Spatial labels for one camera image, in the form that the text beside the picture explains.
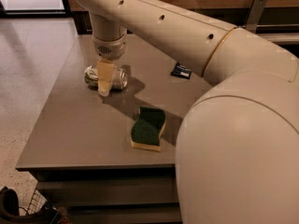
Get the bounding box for right metal wall bracket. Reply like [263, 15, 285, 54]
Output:
[245, 0, 267, 33]

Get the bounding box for grey table drawer cabinet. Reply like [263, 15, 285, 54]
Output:
[29, 166, 183, 224]

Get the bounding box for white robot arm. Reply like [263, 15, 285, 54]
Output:
[77, 0, 299, 224]

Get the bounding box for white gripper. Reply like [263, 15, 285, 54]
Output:
[92, 35, 126, 97]

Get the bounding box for silver green 7up can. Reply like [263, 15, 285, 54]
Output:
[84, 65, 128, 90]

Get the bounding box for green yellow sponge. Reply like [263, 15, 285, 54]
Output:
[130, 106, 166, 152]

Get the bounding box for wire mesh basket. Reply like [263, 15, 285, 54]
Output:
[27, 189, 47, 215]

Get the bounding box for window with dark frame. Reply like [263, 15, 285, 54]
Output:
[0, 0, 70, 17]

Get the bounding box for dark blue snack packet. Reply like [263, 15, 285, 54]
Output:
[170, 63, 192, 79]

